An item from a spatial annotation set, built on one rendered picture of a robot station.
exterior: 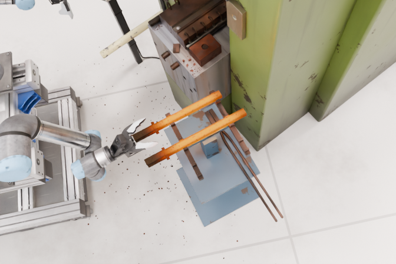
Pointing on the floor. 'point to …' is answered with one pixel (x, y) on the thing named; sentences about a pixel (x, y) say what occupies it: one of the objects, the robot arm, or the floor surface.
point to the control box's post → (124, 29)
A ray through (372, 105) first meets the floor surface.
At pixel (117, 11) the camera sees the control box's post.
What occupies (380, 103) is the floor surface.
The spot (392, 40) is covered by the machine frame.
